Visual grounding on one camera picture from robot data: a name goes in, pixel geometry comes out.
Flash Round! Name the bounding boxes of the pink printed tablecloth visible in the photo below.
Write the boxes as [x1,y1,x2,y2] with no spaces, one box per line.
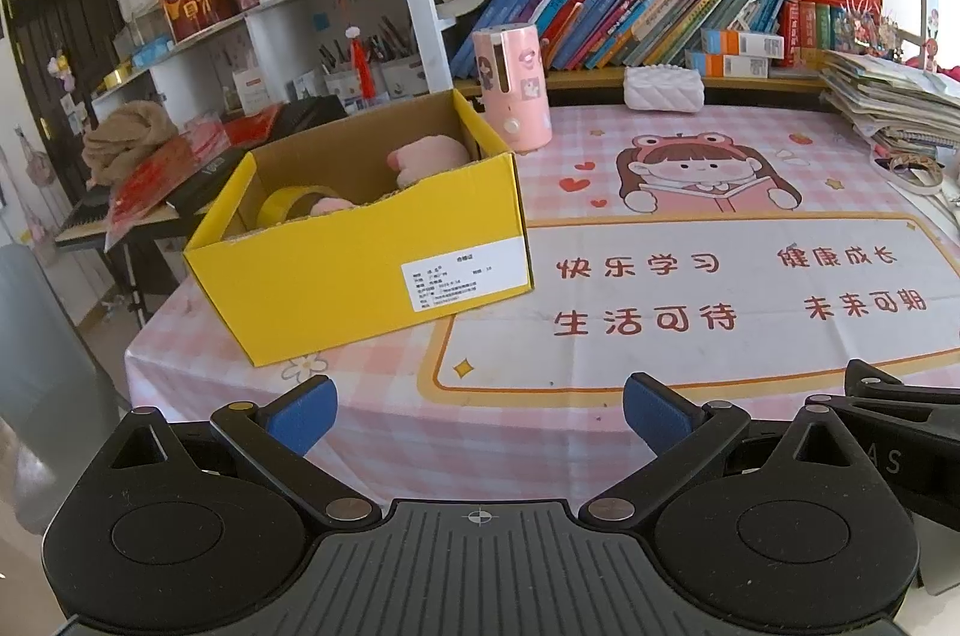
[124,103,960,502]

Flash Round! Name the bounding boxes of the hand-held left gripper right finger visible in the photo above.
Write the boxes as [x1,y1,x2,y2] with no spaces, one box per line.
[579,372,871,528]

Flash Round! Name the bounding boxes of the grey chair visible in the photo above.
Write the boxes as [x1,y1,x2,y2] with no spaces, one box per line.
[0,244,125,536]

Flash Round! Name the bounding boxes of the red plastic bags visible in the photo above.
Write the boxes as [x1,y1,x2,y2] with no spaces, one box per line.
[105,107,284,232]

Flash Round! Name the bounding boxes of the pink pig plush toy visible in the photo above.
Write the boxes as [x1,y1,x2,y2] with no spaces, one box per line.
[386,137,481,191]

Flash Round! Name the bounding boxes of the white card box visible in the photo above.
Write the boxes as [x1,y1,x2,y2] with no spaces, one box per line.
[230,69,272,113]

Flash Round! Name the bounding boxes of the pen holders with pens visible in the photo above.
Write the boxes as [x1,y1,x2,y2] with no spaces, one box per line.
[319,17,413,108]

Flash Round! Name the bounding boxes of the long row of books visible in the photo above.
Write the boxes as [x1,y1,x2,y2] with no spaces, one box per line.
[450,0,886,74]

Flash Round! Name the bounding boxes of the pink cylindrical container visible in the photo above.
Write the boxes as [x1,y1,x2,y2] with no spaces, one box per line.
[471,22,554,155]

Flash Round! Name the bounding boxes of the red white figure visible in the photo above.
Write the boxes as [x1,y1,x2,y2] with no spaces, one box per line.
[347,27,376,101]

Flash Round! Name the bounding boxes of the orange white box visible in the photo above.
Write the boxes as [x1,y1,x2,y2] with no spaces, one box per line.
[685,51,771,80]
[701,28,786,57]

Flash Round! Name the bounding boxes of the yellow tape roll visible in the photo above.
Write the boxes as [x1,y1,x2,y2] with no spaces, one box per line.
[255,184,340,230]

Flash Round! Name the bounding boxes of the yellow cardboard box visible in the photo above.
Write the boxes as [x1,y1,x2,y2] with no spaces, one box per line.
[184,88,538,368]

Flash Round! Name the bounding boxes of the brown cloth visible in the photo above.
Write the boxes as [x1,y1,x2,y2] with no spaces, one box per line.
[81,100,181,188]

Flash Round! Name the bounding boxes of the stack of papers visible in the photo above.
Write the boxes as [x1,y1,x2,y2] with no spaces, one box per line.
[817,47,960,161]

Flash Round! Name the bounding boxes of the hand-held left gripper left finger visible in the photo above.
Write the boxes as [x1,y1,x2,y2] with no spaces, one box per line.
[101,373,385,530]

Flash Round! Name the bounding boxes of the white quilted pouch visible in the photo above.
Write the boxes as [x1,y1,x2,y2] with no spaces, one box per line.
[624,66,707,115]

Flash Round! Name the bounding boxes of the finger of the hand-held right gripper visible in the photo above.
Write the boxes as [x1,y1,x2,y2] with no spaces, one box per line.
[804,392,960,431]
[844,360,960,410]

